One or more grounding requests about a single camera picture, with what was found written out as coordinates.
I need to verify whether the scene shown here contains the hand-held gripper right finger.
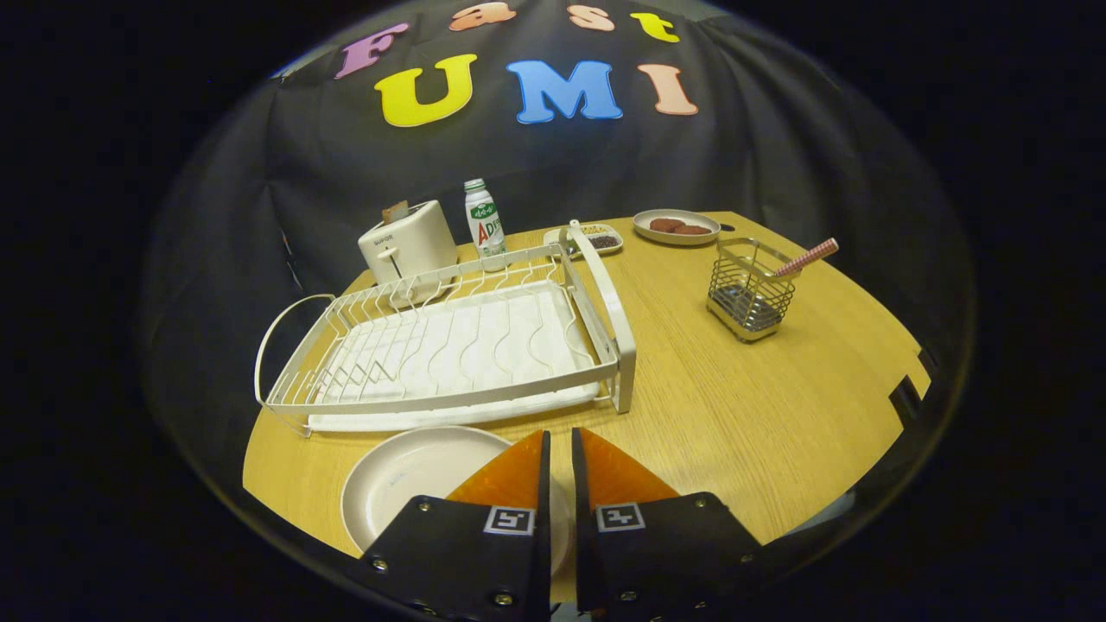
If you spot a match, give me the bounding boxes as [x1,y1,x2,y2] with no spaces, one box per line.
[570,427,766,622]

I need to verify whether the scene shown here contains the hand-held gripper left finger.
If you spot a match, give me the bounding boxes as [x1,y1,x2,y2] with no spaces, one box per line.
[359,430,552,622]

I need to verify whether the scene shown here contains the beige plate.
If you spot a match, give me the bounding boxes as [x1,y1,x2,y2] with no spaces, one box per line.
[341,426,575,575]

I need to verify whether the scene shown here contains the white wire dish rack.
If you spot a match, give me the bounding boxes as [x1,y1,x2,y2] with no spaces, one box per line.
[254,220,638,437]

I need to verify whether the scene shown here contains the metal wire basket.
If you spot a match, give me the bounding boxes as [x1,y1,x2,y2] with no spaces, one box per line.
[706,238,800,343]

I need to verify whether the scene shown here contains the spoon with red checked handle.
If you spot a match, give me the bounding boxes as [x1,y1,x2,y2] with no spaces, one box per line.
[773,238,840,279]

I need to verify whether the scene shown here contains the beige dish with meat patties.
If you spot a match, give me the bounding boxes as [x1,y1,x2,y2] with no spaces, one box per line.
[632,209,721,246]

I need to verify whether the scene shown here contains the white divided dish with grains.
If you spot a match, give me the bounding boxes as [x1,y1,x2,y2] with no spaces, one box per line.
[543,220,624,257]

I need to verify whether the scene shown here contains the white drip tray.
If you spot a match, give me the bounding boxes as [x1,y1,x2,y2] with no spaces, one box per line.
[307,279,601,433]

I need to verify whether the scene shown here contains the white toaster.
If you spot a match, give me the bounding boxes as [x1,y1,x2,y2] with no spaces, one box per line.
[358,200,459,286]

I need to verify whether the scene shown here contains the white bottle with green label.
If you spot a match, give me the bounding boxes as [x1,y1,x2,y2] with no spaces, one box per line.
[464,179,507,258]

